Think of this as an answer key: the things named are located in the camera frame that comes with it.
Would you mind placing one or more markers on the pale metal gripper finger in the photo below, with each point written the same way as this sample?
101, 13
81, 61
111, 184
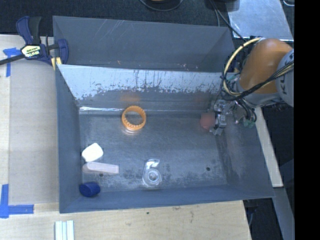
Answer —
217, 131
213, 109

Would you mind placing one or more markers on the grey metal bin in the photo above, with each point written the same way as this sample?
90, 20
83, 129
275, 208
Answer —
150, 149

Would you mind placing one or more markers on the clear glass thing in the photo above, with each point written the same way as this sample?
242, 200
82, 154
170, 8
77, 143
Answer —
151, 176

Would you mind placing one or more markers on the white sponge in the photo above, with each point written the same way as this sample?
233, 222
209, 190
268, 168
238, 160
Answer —
92, 152

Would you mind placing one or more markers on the dark blue cap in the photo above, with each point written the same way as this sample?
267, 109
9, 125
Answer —
89, 189

